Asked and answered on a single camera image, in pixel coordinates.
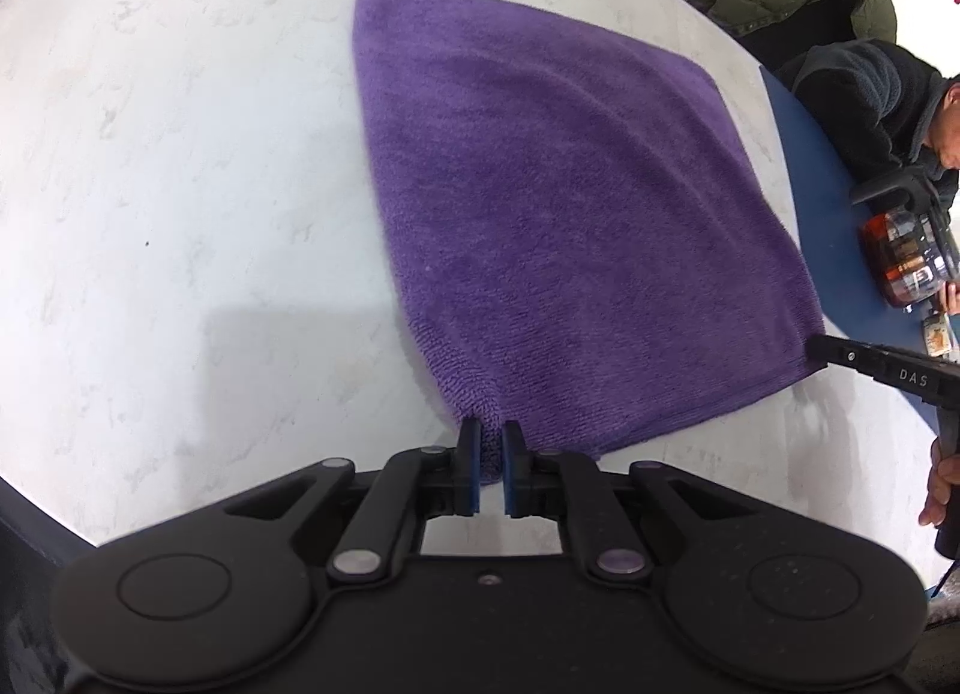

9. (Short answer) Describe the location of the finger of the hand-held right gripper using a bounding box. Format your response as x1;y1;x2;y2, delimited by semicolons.
805;334;880;386

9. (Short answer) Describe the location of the purple towel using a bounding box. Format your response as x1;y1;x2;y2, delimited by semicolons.
352;0;826;485

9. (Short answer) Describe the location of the dark cloth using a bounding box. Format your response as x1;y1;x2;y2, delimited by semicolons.
0;476;102;694

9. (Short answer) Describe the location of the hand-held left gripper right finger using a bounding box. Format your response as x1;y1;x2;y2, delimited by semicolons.
501;419;760;582

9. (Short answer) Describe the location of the small printed packet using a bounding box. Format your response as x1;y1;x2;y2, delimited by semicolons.
921;310;959;357

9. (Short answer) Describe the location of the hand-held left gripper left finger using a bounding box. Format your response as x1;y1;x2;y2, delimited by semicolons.
223;418;483;584

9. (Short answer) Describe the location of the glass teapot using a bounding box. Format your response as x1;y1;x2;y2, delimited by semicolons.
850;165;960;311

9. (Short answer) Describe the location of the person's right hand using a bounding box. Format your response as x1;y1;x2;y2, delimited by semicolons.
919;437;960;530

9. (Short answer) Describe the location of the blue table mat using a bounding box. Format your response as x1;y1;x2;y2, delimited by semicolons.
757;64;960;432

